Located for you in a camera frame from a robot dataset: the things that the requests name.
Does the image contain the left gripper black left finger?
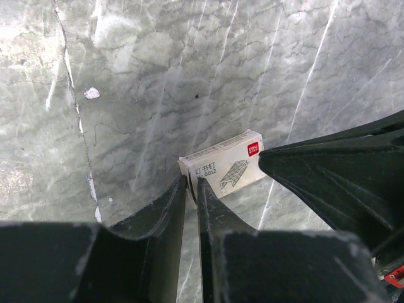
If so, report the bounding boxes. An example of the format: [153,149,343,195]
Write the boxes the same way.
[1,177,186,302]

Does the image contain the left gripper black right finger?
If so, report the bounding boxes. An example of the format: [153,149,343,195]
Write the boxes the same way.
[198,179,390,302]

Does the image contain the white staple box sleeve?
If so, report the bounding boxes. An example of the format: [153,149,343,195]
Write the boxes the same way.
[177,129,265,209]

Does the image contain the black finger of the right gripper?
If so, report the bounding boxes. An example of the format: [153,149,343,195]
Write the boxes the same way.
[259,111,403,251]

